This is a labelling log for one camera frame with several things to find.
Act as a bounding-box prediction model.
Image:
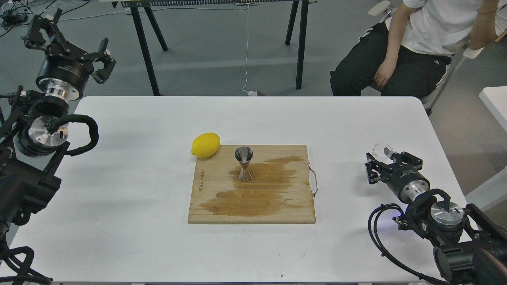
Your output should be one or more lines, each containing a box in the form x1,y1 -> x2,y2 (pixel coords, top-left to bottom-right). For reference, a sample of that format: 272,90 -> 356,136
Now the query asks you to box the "wooden cutting board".
188,145 -> 316,225

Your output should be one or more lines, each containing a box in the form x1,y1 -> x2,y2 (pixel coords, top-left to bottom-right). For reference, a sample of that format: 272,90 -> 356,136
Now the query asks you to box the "clear glass cup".
372,141 -> 393,161

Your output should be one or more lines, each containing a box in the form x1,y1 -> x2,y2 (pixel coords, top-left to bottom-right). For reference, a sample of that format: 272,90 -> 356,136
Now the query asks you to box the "yellow lemon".
191,132 -> 221,159

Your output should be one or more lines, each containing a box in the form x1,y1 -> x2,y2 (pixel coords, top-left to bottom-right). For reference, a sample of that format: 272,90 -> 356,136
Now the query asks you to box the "steel jigger measuring cup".
234,146 -> 253,182

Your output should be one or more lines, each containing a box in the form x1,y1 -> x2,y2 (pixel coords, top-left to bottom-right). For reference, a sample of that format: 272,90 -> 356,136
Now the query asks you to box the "seated person white shirt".
330,0 -> 506,99

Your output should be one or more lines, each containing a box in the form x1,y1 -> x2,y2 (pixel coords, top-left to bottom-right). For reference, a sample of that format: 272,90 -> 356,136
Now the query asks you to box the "black trestle table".
92,0 -> 311,96

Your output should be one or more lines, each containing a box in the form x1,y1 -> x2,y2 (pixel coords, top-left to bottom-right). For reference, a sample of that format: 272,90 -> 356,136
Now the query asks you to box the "white cable on floor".
241,3 -> 258,97

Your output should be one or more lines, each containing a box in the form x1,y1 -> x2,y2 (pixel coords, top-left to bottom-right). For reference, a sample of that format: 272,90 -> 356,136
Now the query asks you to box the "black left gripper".
22,9 -> 116,100

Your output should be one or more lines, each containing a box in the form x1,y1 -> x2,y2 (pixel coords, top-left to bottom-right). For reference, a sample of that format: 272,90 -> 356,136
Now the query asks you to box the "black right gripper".
365,152 -> 430,204

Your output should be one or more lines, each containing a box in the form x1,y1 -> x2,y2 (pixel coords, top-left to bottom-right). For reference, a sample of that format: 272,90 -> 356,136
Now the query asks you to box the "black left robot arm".
0,9 -> 116,285

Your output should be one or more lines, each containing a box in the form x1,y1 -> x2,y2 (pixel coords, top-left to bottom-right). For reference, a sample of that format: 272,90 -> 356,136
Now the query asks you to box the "white chair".
368,0 -> 507,116

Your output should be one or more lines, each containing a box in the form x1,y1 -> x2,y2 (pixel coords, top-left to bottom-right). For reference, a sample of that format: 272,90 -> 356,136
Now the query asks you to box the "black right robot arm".
365,152 -> 507,285

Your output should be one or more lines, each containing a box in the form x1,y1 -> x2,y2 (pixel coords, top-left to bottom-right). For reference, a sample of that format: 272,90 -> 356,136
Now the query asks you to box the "black cable bundle on floor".
0,0 -> 60,38

